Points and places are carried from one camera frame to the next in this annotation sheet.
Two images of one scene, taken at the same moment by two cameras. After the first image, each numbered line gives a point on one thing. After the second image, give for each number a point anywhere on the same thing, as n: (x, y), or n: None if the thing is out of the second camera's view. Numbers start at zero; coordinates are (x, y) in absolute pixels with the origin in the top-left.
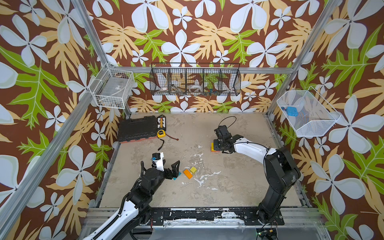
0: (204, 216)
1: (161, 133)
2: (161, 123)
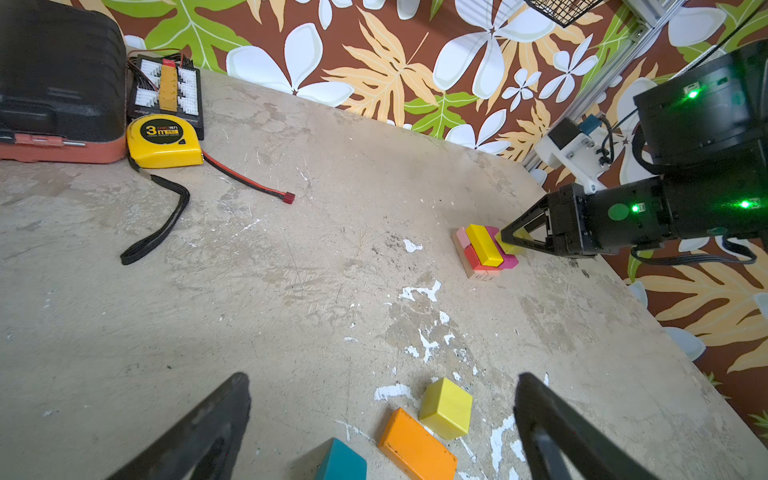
0: None
1: (161, 141)
2: (164, 86)
